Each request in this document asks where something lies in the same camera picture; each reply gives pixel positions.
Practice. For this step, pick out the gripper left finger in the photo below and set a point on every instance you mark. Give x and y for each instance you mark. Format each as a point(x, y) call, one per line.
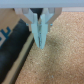
point(35, 25)

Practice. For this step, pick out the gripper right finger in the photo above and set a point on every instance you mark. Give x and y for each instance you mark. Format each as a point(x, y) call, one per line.
point(45, 23)

